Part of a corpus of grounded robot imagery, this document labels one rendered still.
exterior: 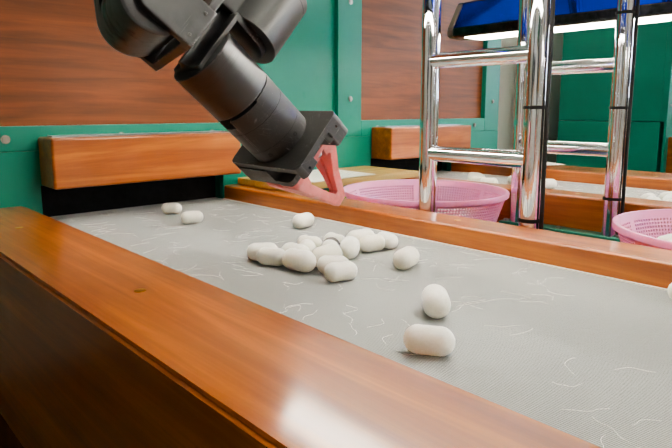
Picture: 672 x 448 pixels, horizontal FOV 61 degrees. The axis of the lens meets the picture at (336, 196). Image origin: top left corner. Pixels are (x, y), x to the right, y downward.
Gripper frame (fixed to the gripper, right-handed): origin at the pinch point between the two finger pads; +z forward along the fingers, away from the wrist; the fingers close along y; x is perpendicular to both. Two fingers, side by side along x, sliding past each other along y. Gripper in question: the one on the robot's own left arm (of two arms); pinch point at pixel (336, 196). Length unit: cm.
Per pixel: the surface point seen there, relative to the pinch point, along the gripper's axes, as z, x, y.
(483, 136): 73, -66, 47
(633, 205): 39.7, -28.2, -10.7
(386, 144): 40, -36, 42
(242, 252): 1.9, 8.0, 11.1
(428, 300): -0.3, 7.7, -16.0
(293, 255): 0.1, 7.2, 0.9
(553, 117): 241, -216, 142
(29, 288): -15.8, 21.8, 8.5
